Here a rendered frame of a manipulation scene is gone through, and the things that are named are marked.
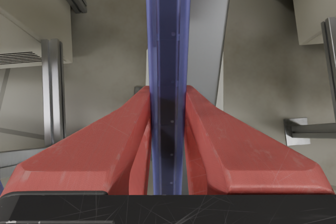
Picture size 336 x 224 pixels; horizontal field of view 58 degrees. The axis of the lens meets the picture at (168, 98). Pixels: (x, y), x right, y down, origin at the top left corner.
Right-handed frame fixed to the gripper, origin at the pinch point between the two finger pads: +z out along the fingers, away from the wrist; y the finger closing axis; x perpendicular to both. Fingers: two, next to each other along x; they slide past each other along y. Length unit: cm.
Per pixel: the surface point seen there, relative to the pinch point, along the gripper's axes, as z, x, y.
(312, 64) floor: 83, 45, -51
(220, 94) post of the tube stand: 9.0, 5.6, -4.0
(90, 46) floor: 87, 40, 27
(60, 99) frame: 49, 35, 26
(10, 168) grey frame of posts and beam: 22.2, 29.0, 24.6
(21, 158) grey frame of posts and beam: 25.7, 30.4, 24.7
